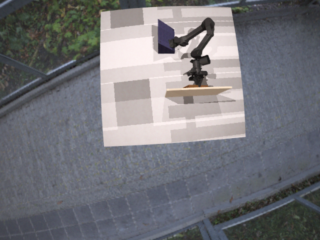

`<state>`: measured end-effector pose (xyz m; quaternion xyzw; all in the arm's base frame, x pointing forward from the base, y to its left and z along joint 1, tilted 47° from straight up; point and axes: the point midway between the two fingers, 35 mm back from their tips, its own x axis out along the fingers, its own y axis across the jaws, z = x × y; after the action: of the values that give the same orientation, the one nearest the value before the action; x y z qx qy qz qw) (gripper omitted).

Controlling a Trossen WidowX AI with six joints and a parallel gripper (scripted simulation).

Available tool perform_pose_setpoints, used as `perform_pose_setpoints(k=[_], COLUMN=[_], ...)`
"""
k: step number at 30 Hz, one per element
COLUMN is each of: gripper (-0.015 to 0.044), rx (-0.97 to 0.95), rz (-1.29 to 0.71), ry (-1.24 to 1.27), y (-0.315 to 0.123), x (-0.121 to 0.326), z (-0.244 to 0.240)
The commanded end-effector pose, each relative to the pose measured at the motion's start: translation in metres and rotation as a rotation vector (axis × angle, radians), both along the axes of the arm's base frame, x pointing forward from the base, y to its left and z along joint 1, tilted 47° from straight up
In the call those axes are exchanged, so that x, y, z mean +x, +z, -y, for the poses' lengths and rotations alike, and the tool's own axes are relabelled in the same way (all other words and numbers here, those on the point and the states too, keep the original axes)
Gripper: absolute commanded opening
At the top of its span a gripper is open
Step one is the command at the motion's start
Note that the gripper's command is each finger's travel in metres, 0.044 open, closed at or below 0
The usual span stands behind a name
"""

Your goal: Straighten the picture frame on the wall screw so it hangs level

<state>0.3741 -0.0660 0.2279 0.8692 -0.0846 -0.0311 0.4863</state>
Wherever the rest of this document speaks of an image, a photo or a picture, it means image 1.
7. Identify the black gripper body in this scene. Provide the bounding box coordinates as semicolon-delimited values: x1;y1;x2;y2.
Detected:
189;65;208;81

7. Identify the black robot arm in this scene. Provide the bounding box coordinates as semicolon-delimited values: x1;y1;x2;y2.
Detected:
168;17;215;77

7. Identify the beige wall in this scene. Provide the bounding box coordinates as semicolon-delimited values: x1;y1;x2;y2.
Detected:
165;86;232;98

